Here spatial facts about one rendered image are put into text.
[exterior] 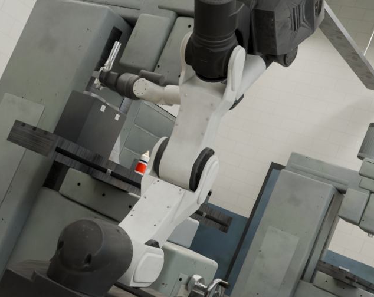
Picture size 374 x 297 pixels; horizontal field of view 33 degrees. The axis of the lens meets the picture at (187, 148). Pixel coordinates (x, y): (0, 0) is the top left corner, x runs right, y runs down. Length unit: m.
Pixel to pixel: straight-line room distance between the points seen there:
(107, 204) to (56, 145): 0.46
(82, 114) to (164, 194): 0.58
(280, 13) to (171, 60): 0.85
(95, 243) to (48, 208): 1.25
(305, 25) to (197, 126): 0.47
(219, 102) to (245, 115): 8.57
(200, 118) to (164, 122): 6.29
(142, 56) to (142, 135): 5.21
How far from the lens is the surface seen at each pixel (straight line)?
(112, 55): 2.39
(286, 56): 2.19
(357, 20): 10.33
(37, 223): 2.74
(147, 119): 7.89
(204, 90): 1.86
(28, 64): 3.02
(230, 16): 1.72
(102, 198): 2.51
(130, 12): 2.90
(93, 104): 2.29
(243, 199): 9.94
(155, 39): 2.72
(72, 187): 2.64
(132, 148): 7.81
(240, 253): 9.69
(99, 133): 2.36
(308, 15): 2.02
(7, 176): 2.84
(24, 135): 2.23
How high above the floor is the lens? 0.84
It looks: 6 degrees up
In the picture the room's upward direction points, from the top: 23 degrees clockwise
